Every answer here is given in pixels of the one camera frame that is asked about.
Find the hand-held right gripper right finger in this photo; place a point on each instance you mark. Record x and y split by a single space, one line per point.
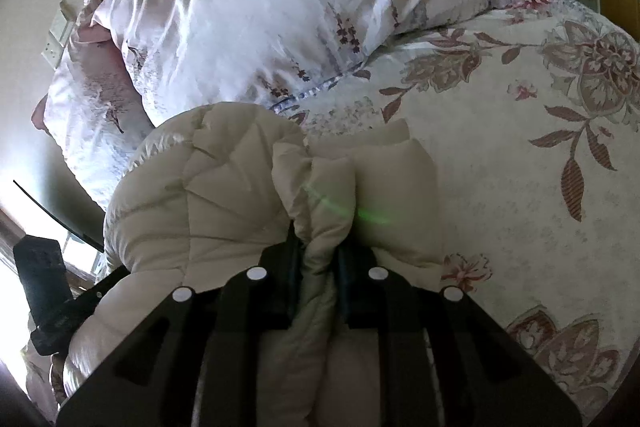
395 307

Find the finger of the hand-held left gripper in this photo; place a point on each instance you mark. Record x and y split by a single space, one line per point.
100 288

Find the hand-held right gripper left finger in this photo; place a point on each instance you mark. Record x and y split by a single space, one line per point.
240 307

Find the beige quilted puffer coat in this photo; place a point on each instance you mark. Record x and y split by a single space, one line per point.
225 187

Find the window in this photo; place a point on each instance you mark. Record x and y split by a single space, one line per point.
10 297

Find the lavender floral striped pillow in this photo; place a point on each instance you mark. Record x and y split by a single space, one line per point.
90 107

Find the floral bedspread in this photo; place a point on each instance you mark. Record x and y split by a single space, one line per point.
500 147

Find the white wall socket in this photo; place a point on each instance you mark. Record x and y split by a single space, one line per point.
59 37

